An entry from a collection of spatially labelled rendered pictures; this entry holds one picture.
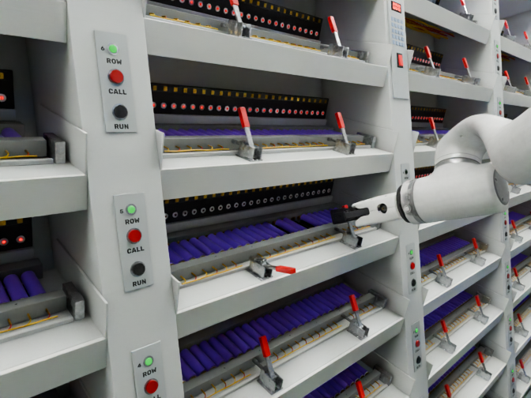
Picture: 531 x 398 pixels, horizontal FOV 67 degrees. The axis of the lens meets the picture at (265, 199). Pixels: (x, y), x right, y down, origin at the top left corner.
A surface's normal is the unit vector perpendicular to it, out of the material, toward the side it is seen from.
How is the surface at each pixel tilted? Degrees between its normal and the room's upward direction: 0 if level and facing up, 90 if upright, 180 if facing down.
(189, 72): 90
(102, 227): 90
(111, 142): 90
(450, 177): 50
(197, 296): 20
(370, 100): 90
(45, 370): 110
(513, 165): 115
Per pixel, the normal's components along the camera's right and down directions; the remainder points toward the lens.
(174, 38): 0.66, 0.33
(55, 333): 0.15, -0.93
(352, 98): -0.73, 0.11
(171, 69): 0.67, -0.01
